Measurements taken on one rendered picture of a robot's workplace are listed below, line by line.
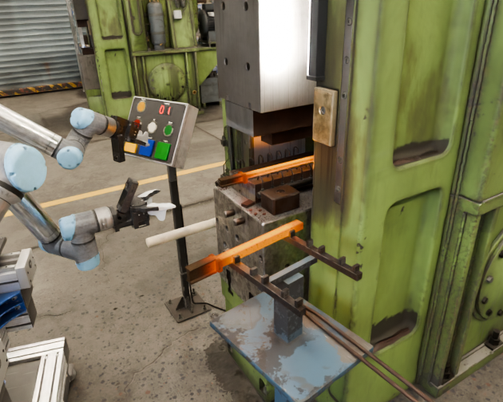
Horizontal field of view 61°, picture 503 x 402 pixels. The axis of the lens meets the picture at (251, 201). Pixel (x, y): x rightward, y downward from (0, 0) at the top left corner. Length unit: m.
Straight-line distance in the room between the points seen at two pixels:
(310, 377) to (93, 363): 1.40
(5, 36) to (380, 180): 8.43
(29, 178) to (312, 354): 0.89
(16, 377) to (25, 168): 1.16
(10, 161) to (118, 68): 5.26
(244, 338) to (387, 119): 0.76
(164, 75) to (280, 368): 5.47
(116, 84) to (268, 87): 5.08
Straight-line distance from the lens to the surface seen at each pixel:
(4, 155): 1.21
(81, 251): 1.46
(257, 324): 1.36
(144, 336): 2.44
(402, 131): 1.44
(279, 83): 1.45
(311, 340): 1.32
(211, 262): 1.15
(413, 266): 1.80
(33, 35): 9.29
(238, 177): 1.59
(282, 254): 1.57
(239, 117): 1.56
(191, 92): 6.54
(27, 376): 2.14
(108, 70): 6.36
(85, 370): 2.36
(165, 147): 1.92
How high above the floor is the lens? 1.62
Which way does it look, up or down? 26 degrees down
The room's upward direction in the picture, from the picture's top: 2 degrees counter-clockwise
